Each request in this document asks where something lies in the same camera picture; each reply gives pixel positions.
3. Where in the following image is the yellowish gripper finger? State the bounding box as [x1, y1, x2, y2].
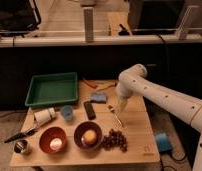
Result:
[119, 99, 128, 113]

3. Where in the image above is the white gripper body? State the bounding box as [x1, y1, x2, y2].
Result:
[116, 82, 133, 100]

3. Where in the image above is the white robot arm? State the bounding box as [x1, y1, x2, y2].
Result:
[116, 64, 202, 171]

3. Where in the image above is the blue plastic cup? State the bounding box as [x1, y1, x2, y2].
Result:
[60, 105, 74, 121]

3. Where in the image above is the small metal cup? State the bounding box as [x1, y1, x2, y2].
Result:
[13, 140, 31, 155]

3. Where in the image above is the metal spoon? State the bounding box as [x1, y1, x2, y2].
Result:
[107, 105, 124, 127]

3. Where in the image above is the black remote control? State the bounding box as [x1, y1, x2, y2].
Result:
[84, 101, 96, 120]

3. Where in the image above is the bunch of dark grapes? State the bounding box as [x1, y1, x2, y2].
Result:
[102, 129, 128, 152]

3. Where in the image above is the purple bowl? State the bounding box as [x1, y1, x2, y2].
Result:
[74, 121, 103, 150]

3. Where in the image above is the orange fruit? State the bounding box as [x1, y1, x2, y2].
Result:
[83, 130, 97, 145]

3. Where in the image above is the blue foot pedal box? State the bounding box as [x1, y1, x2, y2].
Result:
[155, 133, 172, 153]

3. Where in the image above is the green plastic tray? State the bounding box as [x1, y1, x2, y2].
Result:
[25, 72, 78, 108]

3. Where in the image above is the black monitor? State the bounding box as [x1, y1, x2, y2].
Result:
[127, 0, 185, 35]

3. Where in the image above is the white egg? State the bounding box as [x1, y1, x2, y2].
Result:
[50, 138, 62, 150]

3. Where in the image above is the red bowl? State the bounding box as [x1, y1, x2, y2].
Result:
[39, 127, 67, 154]

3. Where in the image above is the white cylindrical mug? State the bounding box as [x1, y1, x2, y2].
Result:
[34, 108, 56, 126]

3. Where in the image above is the black chair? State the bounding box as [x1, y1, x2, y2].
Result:
[0, 0, 41, 37]

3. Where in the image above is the white vertical post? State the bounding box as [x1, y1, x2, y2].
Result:
[83, 7, 94, 43]

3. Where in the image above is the black handled knife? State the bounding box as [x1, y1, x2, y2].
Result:
[4, 127, 38, 143]

